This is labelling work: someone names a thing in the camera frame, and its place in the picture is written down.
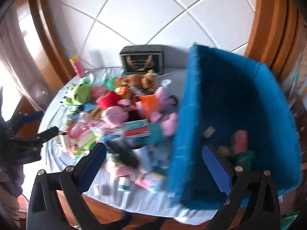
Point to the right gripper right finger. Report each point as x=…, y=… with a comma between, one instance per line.
x=262, y=210

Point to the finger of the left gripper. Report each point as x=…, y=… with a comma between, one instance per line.
x=39, y=139
x=19, y=119

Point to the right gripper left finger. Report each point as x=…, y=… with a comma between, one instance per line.
x=45, y=210

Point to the green wet wipes pack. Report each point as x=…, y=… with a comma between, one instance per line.
x=82, y=140

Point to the green frog plush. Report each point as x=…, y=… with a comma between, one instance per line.
x=78, y=94

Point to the white green tube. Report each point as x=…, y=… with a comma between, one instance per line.
x=124, y=184

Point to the pink pig plush blue shirt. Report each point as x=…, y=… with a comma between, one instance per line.
x=118, y=169

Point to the pink pig plush red dress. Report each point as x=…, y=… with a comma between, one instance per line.
x=113, y=107

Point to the red yellow snack tube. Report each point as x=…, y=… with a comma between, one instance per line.
x=77, y=66

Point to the black umbrella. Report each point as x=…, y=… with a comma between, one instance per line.
x=122, y=154

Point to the green plush toy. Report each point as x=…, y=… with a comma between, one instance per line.
x=112, y=83

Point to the teal pink box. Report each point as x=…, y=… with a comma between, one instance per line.
x=135, y=129

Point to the blue plastic storage crate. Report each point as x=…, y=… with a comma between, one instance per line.
x=225, y=93

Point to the light blue tablecloth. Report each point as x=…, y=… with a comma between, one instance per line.
x=137, y=200

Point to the brown bear plush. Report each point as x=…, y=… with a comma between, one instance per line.
x=146, y=81

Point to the pink pig plush orange dress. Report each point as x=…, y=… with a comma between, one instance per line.
x=151, y=106

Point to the black gift box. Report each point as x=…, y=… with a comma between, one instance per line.
x=139, y=59

